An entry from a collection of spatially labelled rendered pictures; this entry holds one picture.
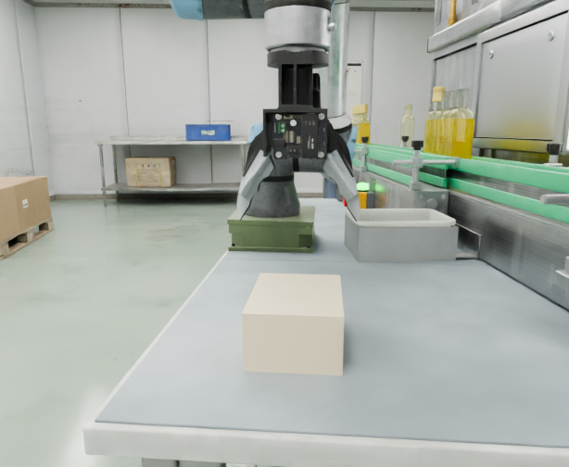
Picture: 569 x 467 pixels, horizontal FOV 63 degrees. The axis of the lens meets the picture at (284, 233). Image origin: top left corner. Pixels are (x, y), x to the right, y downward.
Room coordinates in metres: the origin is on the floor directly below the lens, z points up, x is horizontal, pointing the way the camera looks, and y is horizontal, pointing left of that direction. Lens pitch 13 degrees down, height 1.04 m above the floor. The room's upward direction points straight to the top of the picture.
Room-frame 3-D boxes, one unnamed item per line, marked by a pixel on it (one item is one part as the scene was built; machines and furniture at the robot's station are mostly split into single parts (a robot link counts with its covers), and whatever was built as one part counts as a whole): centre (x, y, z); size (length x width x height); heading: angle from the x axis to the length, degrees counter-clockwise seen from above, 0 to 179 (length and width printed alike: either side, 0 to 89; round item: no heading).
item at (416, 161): (1.20, -0.36, 0.95); 0.17 x 0.03 x 0.12; 93
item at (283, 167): (1.19, 0.03, 1.00); 0.13 x 0.12 x 0.14; 82
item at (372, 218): (1.08, -0.27, 0.80); 0.22 x 0.17 x 0.09; 93
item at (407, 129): (2.11, -0.54, 1.01); 0.06 x 0.06 x 0.26; 77
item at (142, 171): (6.65, 1.88, 0.45); 0.62 x 0.44 x 0.40; 88
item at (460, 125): (1.31, -0.48, 0.99); 0.06 x 0.06 x 0.21; 4
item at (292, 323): (0.59, -0.02, 0.79); 0.16 x 0.12 x 0.07; 175
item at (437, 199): (1.21, -0.38, 0.85); 0.09 x 0.04 x 0.07; 93
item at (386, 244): (1.08, -0.29, 0.79); 0.27 x 0.17 x 0.08; 93
